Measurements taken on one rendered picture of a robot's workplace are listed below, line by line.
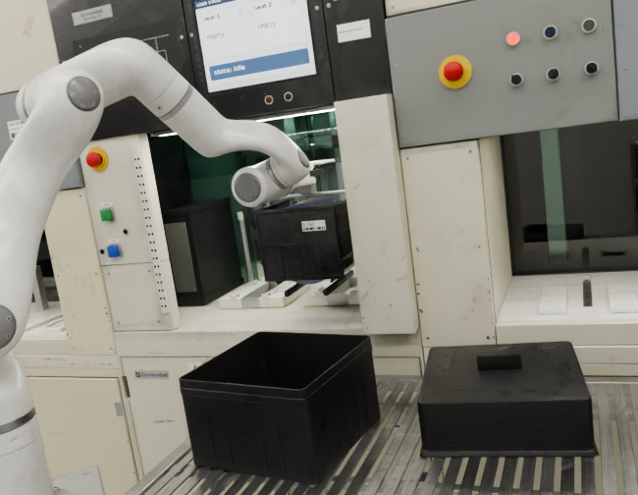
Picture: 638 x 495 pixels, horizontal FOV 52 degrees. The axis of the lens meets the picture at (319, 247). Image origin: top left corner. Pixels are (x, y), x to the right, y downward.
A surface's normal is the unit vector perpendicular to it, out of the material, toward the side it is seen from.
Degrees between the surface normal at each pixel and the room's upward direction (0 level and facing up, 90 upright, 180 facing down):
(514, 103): 90
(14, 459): 90
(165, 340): 90
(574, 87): 90
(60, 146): 121
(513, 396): 0
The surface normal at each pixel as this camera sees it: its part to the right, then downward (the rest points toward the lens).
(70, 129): 0.37, 0.62
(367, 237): -0.36, 0.21
